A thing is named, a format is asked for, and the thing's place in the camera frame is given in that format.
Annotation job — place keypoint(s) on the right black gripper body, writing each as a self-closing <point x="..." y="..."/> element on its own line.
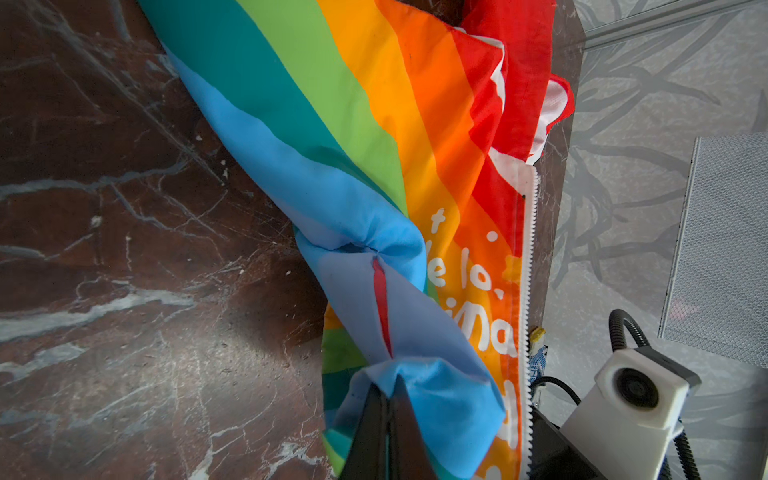
<point x="553" y="457"/>

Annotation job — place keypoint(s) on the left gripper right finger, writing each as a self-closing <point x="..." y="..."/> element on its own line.
<point x="408" y="457"/>

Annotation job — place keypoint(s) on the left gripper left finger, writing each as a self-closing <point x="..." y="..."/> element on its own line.
<point x="368" y="457"/>

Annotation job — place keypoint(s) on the rainbow striped kids jacket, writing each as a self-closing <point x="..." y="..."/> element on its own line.
<point x="403" y="150"/>

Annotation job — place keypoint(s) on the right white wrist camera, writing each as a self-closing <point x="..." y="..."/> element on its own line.
<point x="624" y="425"/>

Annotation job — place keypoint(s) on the white wire mesh basket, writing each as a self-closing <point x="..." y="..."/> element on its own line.
<point x="716" y="298"/>

